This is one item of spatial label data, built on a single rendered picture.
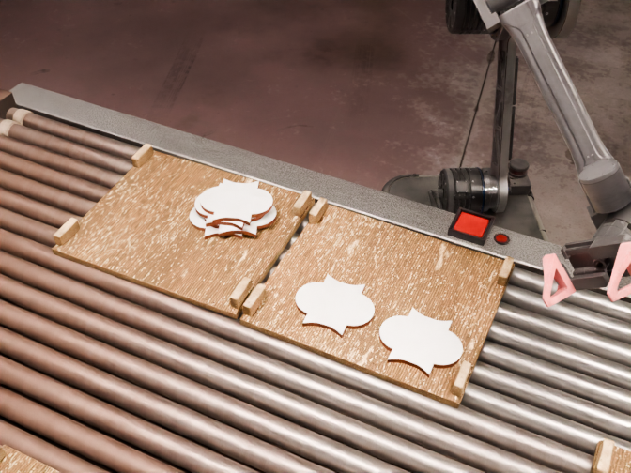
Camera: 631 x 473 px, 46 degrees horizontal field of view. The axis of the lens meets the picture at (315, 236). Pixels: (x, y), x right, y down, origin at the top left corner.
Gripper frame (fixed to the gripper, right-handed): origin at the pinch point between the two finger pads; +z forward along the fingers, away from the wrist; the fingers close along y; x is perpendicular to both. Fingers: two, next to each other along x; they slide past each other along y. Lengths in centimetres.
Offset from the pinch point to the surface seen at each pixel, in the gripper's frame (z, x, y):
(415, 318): -4.5, 4.5, -36.9
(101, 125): -13, -53, -110
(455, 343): -3.8, 10.0, -30.5
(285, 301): 5, -9, -54
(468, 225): -33, 3, -42
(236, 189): -10, -28, -70
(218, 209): -3, -27, -69
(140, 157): -7, -43, -90
